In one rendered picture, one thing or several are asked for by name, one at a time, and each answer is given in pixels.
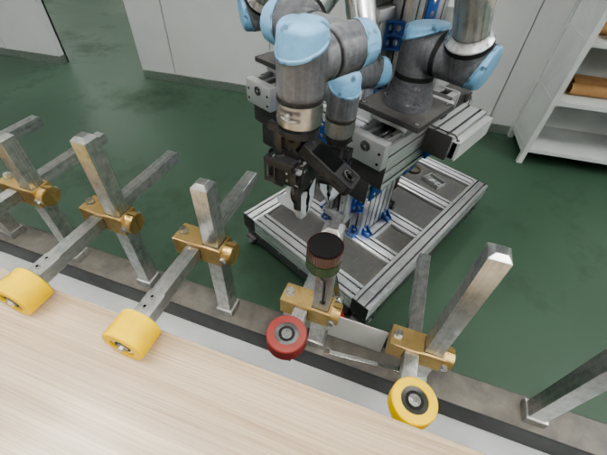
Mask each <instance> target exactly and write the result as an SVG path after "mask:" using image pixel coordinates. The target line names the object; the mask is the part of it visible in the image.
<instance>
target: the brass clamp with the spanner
mask: <svg viewBox="0 0 607 455"><path fill-rule="evenodd" d="M288 287H293V288H294V295H293V296H287V295H286V294H285V291H286V289H287V288H288ZM313 292H314V291H313V290H310V289H307V288H304V287H302V286H299V285H296V284H293V283H288V284H287V286H286V287H285V290H284V292H283V294H282V296H281V299H280V311H283V312H286V313H288V314H292V312H293V310H294V307H296V308H299V309H302V310H305V311H307V318H306V319H307V320H309V321H312V322H315V323H318V324H320V325H323V326H325V327H328V326H330V327H332V326H333V325H334V326H338V323H339V320H340V317H341V312H342V308H343V305H342V304H341V303H338V302H336V301H335V300H336V298H335V297H332V301H331V304H330V307H329V309H328V311H322V310H319V309H316V308H314V307H313Z"/></svg>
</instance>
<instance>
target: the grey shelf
mask: <svg viewBox="0 0 607 455"><path fill-rule="evenodd" d="M606 22H607V0H578V1H577V3H576V5H575V6H574V9H573V11H572V12H571V14H570V16H569V18H568V20H567V22H566V23H565V26H564V28H563V30H562V31H561V33H560V35H559V37H558V39H557V41H556V43H555V45H554V47H553V49H552V51H551V52H550V54H549V56H548V58H547V59H546V62H545V64H544V66H543V68H542V70H541V71H540V73H539V75H538V76H537V79H536V81H535V83H534V85H533V87H532V89H531V90H530V92H529V93H528V96H527V98H526V100H525V102H524V104H523V106H522V108H521V109H520V111H519V112H518V115H517V117H516V119H515V121H514V123H513V125H512V127H511V128H510V130H509V132H508V134H507V136H508V137H513V135H515V136H516V139H517V142H518V146H519V149H520V153H519V154H518V157H517V159H516V163H522V162H523V160H524V159H525V157H526V155H527V154H528V153H539V154H544V155H550V156H555V157H561V158H567V159H573V160H578V161H584V162H589V163H599V164H605V165H607V99H604V98H597V97H584V96H577V95H569V94H566V93H565V92H566V88H567V87H568V85H569V83H570V82H571V80H572V78H573V77H574V74H580V75H586V76H593V77H599V78H606V79H607V36H604V35H599V33H600V31H601V30H602V28H603V26H604V25H605V23H606Z"/></svg>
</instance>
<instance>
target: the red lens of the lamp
mask: <svg viewBox="0 0 607 455"><path fill-rule="evenodd" d="M321 233H329V232H320V233H316V234H314V235H312V236H311V237H310V238H309V240H308V242H307V249H306V256H307V259H308V260H309V262H310V263H311V264H312V265H314V266H316V267H319V268H321V269H330V268H333V267H335V266H337V265H338V264H339V263H340V262H341V260H342V257H343V252H344V244H343V242H342V240H341V239H340V238H339V240H340V241H341V242H342V244H343V247H342V248H343V249H342V252H341V254H340V255H337V257H335V258H332V259H324V258H323V259H322V258H320V257H317V256H316V255H314V254H312V252H311V250H310V248H309V245H308V244H309V241H310V240H311V238H312V237H314V236H315V235H317V234H321ZM329 234H332V235H334V234H333V233H329ZM335 236H336V235H335ZM336 237H338V236H336Z"/></svg>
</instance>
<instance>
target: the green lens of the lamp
mask: <svg viewBox="0 0 607 455"><path fill-rule="evenodd" d="M305 264H306V268H307V270H308V271H309V272H310V273H311V274H312V275H314V276H316V277H320V278H330V277H333V276H334V275H336V274H337V273H338V272H339V271H340V269H341V262H340V263H339V264H338V265H337V266H335V267H333V268H331V269H321V268H318V267H316V266H314V265H312V264H311V263H310V262H309V260H308V259H307V257H306V261H305Z"/></svg>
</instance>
